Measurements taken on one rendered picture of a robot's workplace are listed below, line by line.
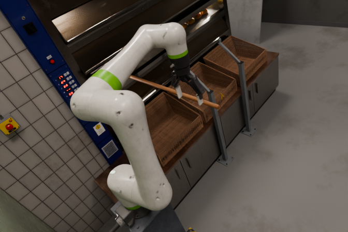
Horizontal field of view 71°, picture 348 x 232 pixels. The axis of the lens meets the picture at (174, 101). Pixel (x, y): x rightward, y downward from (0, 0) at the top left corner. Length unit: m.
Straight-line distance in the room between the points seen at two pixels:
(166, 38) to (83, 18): 1.04
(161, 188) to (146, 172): 0.10
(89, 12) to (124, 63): 1.08
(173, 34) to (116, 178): 0.63
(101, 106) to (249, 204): 1.97
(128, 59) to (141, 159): 0.39
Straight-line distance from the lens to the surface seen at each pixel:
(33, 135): 2.03
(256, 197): 2.55
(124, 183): 1.06
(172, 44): 1.04
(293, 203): 2.54
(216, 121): 2.34
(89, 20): 1.98
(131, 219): 1.23
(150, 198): 0.98
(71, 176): 2.31
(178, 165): 2.22
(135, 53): 1.01
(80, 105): 0.85
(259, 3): 4.58
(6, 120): 1.86
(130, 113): 0.73
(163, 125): 2.50
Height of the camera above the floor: 2.23
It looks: 37 degrees down
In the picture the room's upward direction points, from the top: 19 degrees counter-clockwise
